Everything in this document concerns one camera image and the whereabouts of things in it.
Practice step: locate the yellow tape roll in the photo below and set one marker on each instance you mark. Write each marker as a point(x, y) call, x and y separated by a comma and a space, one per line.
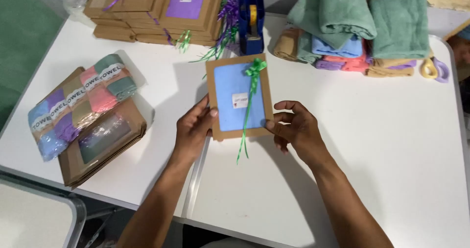
point(253, 15)

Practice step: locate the plastic pack of rolled towels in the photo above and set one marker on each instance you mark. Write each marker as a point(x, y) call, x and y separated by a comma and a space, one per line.
point(79, 101)

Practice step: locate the large green folded towel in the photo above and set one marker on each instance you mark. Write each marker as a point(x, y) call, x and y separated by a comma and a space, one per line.
point(334, 13)

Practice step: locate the person's left hand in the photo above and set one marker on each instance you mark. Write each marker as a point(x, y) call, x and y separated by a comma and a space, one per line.
point(189, 130)

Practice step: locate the brown cardboard box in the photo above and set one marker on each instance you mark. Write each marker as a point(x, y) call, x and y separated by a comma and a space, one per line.
point(459, 46)

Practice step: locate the blue tape dispenser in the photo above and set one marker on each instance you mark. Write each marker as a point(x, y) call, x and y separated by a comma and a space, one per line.
point(251, 24)

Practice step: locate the stack of boxed towels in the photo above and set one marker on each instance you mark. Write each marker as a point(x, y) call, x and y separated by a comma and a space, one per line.
point(158, 13)

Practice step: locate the light blue folded towel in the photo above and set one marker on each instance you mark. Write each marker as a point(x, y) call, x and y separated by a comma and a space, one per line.
point(337, 48)

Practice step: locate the person's right hand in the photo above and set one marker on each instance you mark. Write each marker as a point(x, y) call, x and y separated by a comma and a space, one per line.
point(303, 134)

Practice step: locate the bundle of green ribbons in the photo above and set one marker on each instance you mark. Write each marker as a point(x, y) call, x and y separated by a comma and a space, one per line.
point(215, 49)

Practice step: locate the brown gift box blue towel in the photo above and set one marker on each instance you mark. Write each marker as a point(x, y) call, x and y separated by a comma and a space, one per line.
point(235, 104)

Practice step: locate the pink folded towel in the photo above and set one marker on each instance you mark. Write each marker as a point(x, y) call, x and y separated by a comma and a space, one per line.
point(348, 63)

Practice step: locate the stack of flat window boxes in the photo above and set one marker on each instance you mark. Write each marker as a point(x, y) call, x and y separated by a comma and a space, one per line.
point(106, 145)

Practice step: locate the green ribbon bow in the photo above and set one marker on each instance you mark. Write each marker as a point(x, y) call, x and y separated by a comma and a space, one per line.
point(252, 82)

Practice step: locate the white folding table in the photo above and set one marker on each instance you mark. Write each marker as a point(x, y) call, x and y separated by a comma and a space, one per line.
point(36, 215)

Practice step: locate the purple ribbon bow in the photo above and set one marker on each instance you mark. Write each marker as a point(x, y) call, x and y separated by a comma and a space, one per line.
point(229, 16)

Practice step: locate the small green folded towel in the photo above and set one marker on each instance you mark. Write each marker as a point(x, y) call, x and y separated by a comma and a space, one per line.
point(306, 51)

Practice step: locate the tan folded towel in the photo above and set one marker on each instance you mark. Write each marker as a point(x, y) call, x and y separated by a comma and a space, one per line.
point(389, 71)
point(286, 44)

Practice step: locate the purple folded towel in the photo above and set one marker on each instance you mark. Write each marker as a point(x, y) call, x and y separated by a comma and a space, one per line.
point(404, 65)
point(328, 65)

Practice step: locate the yellow and purple scissors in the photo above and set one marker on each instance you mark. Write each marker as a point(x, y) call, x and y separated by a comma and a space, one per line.
point(435, 68)

